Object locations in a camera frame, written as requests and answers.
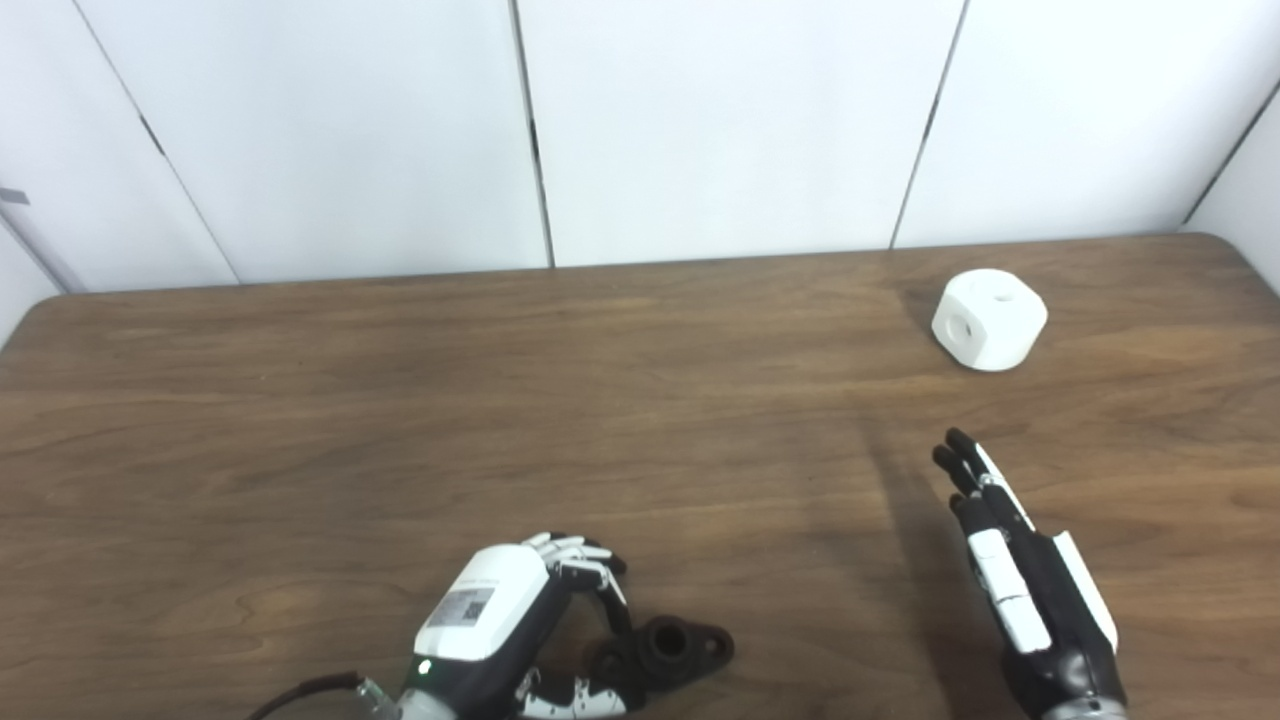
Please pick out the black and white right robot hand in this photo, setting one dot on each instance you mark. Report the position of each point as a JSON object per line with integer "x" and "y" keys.
{"x": 1050, "y": 620}

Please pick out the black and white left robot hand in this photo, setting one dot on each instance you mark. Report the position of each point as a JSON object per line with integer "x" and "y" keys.
{"x": 480, "y": 600}

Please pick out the black flanged metal part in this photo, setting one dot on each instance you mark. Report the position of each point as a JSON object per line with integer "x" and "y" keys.
{"x": 670, "y": 650}

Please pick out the round white plastic piece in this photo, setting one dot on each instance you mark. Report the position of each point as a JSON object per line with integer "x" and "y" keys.
{"x": 1000, "y": 325}

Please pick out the grey wall tape piece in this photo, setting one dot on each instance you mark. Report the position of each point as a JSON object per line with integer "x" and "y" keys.
{"x": 12, "y": 196}

